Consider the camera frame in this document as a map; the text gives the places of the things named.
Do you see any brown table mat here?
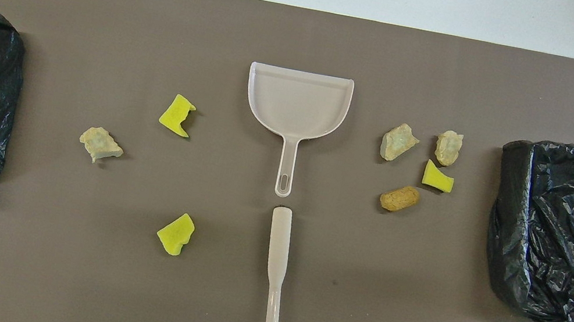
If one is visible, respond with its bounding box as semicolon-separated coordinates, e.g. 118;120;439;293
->
0;0;574;322

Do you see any yellow sponge wedge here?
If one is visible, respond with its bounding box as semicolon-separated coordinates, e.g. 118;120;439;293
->
420;159;458;195

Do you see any beige brush with black bristles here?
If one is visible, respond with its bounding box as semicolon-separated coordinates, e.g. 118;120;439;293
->
253;204;302;322

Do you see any pale beige sponge chunk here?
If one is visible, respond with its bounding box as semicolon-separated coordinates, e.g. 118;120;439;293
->
433;128;465;169
75;123;128;168
378;120;422;166

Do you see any yellow sponge block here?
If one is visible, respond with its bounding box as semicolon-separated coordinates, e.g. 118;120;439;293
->
154;209;198;259

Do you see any brown sponge piece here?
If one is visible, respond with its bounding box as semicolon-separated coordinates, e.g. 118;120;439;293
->
378;181;422;216

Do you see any notched yellow sponge piece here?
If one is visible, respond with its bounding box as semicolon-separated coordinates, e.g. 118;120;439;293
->
156;92;199;139

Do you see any beige plastic dustpan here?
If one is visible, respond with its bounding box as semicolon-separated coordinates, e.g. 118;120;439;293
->
229;60;356;207

